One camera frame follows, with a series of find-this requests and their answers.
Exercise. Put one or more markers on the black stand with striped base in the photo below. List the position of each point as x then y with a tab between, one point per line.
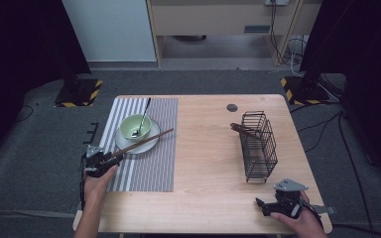
307	94
79	94

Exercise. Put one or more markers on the metal spoon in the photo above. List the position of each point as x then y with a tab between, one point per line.
142	120

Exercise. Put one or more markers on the black curtain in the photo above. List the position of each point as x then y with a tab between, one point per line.
370	66
20	66

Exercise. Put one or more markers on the grey striped placemat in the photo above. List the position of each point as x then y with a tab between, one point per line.
152	165

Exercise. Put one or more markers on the green bowl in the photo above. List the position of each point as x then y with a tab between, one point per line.
127	130

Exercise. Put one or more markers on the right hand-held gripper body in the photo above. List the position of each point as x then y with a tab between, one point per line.
289	201

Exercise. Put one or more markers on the person's right hand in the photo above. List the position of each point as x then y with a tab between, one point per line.
306	226

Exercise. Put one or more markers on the brown wooden chopstick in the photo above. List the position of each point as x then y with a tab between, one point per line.
241	129
145	141

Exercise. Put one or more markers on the white plate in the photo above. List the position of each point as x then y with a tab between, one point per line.
147	145

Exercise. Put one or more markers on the person's left hand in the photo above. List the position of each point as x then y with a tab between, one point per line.
96	188

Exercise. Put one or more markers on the white panel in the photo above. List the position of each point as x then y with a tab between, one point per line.
109	29

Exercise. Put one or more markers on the wooden cabinet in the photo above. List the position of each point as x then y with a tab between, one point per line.
211	16

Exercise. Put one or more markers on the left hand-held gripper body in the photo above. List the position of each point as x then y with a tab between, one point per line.
96	163

